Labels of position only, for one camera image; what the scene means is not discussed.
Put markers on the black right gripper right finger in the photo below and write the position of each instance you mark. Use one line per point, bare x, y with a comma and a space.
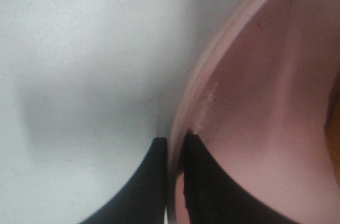
211, 196

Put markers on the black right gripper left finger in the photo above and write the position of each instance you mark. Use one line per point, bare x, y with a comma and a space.
143, 198

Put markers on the pink round plate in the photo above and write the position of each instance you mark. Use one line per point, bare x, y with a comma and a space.
264, 100

